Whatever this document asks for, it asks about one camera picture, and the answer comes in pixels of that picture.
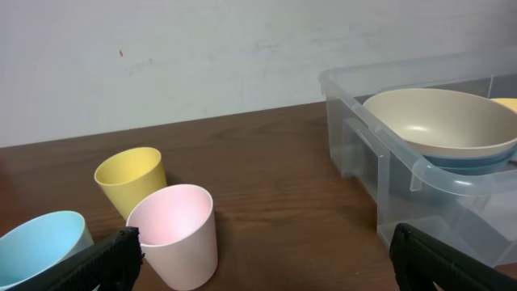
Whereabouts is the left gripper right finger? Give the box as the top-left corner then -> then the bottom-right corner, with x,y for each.
389,223 -> 516,291

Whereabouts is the clear plastic storage bin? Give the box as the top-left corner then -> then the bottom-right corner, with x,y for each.
318,47 -> 516,267

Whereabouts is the light blue cup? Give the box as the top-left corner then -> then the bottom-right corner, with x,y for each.
1,210 -> 94,290

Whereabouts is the pink cup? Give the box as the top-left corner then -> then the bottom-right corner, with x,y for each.
126,184 -> 218,290

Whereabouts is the yellow bowl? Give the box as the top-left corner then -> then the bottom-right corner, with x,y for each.
490,98 -> 517,115

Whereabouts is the yellow cup far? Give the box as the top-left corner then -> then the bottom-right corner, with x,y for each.
94,147 -> 167,220

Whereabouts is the large beige bowl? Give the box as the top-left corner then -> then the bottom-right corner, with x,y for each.
364,88 -> 516,158

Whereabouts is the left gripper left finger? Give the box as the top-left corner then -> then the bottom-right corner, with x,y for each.
8,226 -> 144,291

